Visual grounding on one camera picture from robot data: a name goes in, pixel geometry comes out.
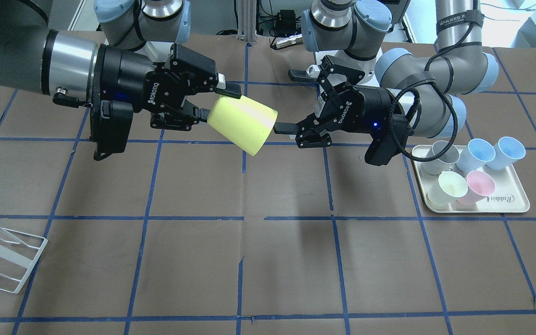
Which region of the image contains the outer light blue cup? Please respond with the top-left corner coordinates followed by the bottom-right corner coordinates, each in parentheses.
top-left (486, 136), bottom-right (527, 170)

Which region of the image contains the white wire cup rack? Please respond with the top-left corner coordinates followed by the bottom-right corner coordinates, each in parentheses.
top-left (0, 226), bottom-right (48, 294)

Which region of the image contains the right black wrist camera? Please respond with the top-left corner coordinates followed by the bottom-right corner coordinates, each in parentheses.
top-left (91, 100), bottom-right (134, 161)

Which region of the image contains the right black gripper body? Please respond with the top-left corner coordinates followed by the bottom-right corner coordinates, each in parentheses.
top-left (92, 44), bottom-right (218, 112)

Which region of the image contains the beige serving tray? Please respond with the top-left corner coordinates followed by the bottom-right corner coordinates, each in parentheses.
top-left (413, 139), bottom-right (530, 214)

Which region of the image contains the aluminium frame post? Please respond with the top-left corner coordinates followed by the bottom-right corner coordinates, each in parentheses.
top-left (235, 0), bottom-right (257, 44)

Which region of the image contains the light blue plastic cup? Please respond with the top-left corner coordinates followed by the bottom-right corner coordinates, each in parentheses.
top-left (456, 138), bottom-right (496, 173)

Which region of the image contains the pink plastic cup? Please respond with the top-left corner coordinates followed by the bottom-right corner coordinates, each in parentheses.
top-left (457, 170), bottom-right (496, 205)

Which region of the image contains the grey plastic cup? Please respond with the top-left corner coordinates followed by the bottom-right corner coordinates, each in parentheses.
top-left (421, 140), bottom-right (460, 175)

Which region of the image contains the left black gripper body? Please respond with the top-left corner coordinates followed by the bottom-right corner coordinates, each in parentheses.
top-left (315, 55), bottom-right (391, 139)

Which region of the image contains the yellow green plastic cup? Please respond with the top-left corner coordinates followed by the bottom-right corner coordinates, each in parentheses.
top-left (207, 96), bottom-right (277, 156)

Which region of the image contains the cream plastic cup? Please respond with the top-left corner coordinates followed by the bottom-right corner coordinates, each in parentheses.
top-left (426, 170), bottom-right (469, 207)

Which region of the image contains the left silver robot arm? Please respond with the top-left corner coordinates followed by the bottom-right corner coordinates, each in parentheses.
top-left (274, 0), bottom-right (498, 153)

